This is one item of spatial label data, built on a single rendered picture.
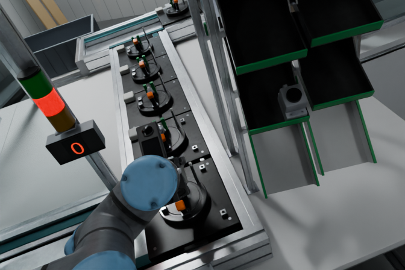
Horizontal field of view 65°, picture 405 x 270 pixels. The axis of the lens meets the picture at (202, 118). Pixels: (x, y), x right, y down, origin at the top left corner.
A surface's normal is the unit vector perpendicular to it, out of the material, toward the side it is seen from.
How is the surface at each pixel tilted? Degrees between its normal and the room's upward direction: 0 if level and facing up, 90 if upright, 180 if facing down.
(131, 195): 43
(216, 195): 0
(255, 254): 90
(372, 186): 0
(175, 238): 0
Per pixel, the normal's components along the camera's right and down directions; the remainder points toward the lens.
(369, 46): -0.24, -0.74
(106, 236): 0.14, -0.99
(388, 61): 0.27, 0.58
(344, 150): -0.10, -0.07
